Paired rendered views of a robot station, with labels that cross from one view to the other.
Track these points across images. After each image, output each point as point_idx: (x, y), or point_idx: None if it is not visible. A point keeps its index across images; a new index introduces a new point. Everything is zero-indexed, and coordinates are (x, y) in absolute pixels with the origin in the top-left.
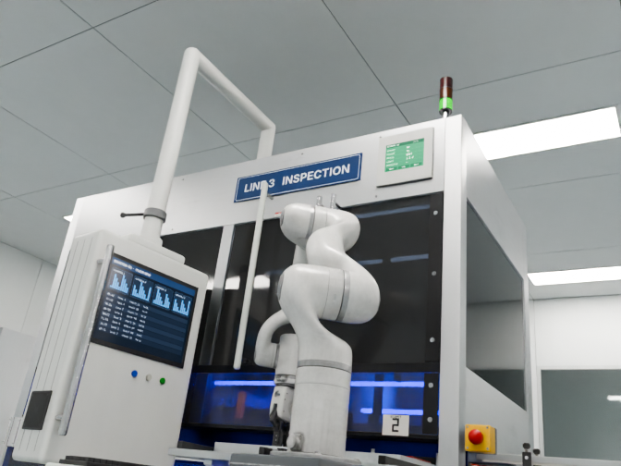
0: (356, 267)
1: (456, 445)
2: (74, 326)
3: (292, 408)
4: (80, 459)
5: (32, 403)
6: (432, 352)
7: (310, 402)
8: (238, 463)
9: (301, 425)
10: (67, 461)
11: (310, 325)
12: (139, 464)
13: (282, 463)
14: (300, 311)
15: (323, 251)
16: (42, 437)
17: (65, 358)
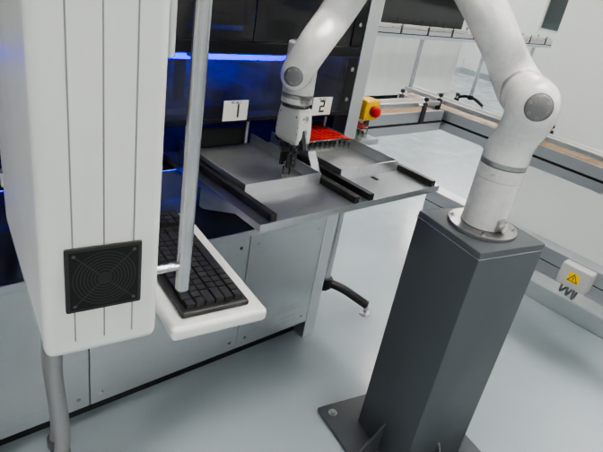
0: (534, 65)
1: (357, 117)
2: (161, 117)
3: (497, 202)
4: (223, 299)
5: (83, 271)
6: (358, 38)
7: (515, 198)
8: (488, 258)
9: (506, 214)
10: (207, 311)
11: (539, 143)
12: (208, 251)
13: (521, 252)
14: (546, 134)
15: (519, 40)
16: (146, 308)
17: (156, 180)
